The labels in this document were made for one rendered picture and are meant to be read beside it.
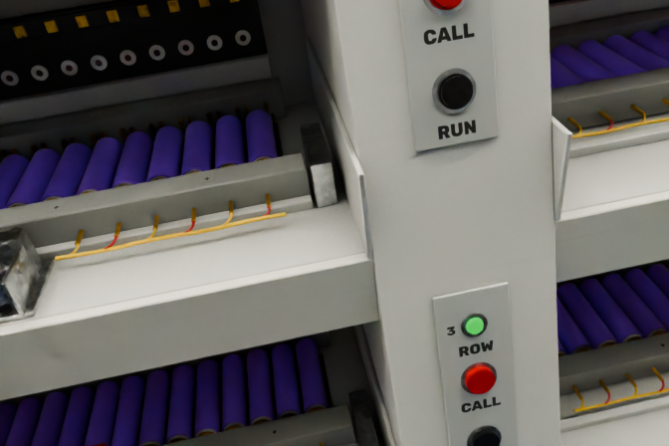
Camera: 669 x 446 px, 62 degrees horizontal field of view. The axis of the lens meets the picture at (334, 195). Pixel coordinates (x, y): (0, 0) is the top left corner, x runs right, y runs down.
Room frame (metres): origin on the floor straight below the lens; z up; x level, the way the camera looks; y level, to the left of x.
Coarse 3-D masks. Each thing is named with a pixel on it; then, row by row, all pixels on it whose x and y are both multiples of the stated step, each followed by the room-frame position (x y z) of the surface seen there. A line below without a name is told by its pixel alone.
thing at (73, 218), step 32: (288, 160) 0.30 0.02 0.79; (96, 192) 0.30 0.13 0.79; (128, 192) 0.30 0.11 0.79; (160, 192) 0.29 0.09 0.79; (192, 192) 0.29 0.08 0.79; (224, 192) 0.29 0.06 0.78; (256, 192) 0.29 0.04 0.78; (288, 192) 0.30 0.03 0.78; (0, 224) 0.28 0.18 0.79; (32, 224) 0.28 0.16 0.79; (64, 224) 0.29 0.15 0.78; (96, 224) 0.29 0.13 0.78; (128, 224) 0.29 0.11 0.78; (192, 224) 0.28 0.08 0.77; (224, 224) 0.28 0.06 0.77; (64, 256) 0.27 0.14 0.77
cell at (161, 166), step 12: (156, 132) 0.38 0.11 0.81; (168, 132) 0.37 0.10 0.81; (180, 132) 0.38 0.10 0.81; (156, 144) 0.36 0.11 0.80; (168, 144) 0.35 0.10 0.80; (180, 144) 0.36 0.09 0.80; (156, 156) 0.34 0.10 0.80; (168, 156) 0.34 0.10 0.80; (180, 156) 0.35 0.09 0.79; (156, 168) 0.32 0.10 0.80; (168, 168) 0.33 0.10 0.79
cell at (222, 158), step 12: (228, 120) 0.37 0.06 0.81; (240, 120) 0.38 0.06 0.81; (216, 132) 0.37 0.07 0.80; (228, 132) 0.35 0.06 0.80; (240, 132) 0.36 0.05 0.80; (216, 144) 0.35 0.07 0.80; (228, 144) 0.34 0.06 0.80; (240, 144) 0.35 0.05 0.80; (216, 156) 0.33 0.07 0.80; (228, 156) 0.33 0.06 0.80; (240, 156) 0.33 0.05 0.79
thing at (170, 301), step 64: (256, 64) 0.42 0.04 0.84; (320, 64) 0.36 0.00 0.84; (320, 128) 0.33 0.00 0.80; (320, 192) 0.29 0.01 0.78; (128, 256) 0.28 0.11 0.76; (192, 256) 0.27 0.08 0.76; (256, 256) 0.26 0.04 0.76; (320, 256) 0.25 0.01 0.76; (64, 320) 0.24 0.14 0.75; (128, 320) 0.24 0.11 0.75; (192, 320) 0.24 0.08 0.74; (256, 320) 0.25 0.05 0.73; (320, 320) 0.25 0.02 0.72; (0, 384) 0.24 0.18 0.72; (64, 384) 0.25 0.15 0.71
